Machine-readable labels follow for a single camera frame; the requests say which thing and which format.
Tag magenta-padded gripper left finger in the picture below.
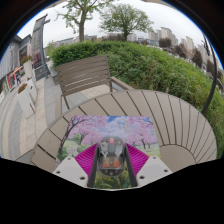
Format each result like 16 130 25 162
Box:
52 143 101 188

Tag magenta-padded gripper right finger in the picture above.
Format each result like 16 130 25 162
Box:
123 143 174 188

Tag transparent computer mouse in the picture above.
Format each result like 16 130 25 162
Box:
96 135 128 178

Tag flower print mouse pad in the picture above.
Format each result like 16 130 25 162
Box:
54 114 162 190

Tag white planter box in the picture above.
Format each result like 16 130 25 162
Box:
16 78 39 120

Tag slatted brown chair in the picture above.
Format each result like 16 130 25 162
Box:
54 54 135 112

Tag green hedge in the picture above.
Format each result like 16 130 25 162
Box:
49 39 224 158

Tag dark curved umbrella pole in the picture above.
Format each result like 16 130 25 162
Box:
199 33 220 116

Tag tall grey sign pillar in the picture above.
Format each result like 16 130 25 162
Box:
31 13 51 81

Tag distant apartment buildings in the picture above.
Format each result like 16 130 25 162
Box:
145 26 224 88

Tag thin-crowned tree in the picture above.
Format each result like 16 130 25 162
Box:
56 0 115 43

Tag round-crowned tree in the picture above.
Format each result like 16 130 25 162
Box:
98 2 155 42

